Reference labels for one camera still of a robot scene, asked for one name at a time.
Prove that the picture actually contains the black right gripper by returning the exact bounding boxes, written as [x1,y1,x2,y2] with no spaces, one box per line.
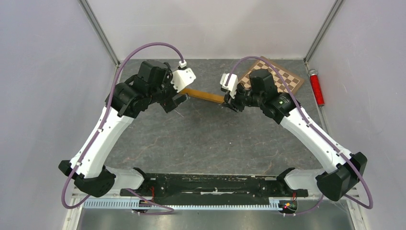
[222,83,264,112]

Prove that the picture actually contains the wooden picture frame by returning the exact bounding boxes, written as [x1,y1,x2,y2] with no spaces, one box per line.
[180,88,224,104]

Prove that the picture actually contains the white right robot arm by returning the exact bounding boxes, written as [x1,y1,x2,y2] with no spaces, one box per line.
[220,69,367,201]

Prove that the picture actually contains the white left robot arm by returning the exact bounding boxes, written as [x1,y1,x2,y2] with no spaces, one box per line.
[58,60,196,197]

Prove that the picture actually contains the wooden chessboard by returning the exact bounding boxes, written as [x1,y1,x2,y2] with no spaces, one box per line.
[239,59,305,94]

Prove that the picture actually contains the red cylinder tool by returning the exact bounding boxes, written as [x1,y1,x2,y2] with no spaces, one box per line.
[308,69,325,107]

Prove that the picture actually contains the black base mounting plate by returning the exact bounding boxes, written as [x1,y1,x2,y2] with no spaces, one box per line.
[134,173,309,206]

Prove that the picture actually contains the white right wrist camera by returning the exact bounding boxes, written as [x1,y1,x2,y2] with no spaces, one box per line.
[220,73,239,99]

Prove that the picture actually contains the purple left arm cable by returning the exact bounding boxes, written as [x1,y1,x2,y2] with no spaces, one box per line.
[61,42,186,216]

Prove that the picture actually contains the left corner aluminium post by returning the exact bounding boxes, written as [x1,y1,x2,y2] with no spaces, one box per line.
[78,0,120,67]

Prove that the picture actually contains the corner aluminium post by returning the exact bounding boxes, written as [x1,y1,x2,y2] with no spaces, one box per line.
[78,0,120,67]
[304,0,345,65]

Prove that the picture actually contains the white toothed cable rail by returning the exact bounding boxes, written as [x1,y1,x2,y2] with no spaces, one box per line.
[83,198,296,211]

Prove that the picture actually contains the right corner aluminium post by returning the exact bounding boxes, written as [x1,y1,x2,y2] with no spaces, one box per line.
[304,0,345,65]

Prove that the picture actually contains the aluminium table edge rail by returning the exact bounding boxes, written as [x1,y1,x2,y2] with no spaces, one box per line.
[71,177,361,201]

